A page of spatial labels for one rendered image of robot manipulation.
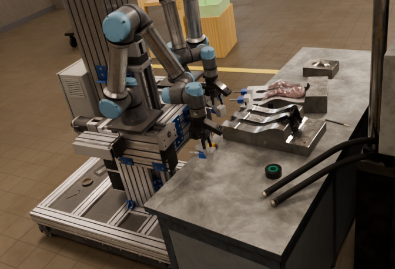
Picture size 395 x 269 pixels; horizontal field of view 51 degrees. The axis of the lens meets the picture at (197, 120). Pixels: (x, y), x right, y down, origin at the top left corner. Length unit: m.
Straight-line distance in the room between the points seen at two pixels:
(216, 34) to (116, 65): 3.70
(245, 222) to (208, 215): 0.17
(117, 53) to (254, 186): 0.87
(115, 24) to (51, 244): 1.96
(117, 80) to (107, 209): 1.32
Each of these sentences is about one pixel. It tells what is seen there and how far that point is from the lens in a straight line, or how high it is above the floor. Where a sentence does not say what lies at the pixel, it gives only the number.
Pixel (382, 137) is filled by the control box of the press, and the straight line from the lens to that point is 1.67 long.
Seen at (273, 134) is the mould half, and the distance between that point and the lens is 2.16.
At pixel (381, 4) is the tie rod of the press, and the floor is 1.53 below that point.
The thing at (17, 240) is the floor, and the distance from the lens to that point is 3.49.
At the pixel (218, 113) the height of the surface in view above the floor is 0.93.
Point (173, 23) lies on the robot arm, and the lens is 2.28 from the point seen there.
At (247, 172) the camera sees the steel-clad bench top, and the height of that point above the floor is 0.80.
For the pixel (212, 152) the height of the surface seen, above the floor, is 0.96.
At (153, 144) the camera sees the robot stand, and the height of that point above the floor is 0.94.
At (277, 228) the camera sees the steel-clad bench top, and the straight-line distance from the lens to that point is 1.78.
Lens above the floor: 2.06
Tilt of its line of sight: 29 degrees down
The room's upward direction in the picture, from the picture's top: 11 degrees counter-clockwise
